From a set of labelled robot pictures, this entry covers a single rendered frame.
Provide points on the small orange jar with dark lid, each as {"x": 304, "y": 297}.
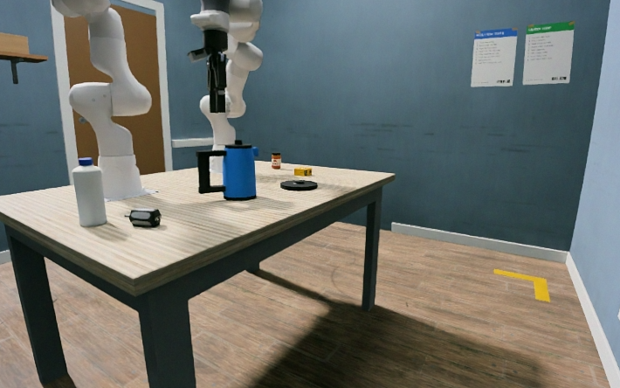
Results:
{"x": 276, "y": 160}

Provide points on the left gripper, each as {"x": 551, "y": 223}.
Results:
{"x": 216, "y": 75}

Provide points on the white plastic bottle with blue cap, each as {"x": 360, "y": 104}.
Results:
{"x": 89, "y": 194}

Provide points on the black round disc with center stud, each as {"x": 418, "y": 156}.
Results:
{"x": 298, "y": 185}

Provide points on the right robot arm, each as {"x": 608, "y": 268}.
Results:
{"x": 120, "y": 176}

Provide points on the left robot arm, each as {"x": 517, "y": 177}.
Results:
{"x": 246, "y": 57}

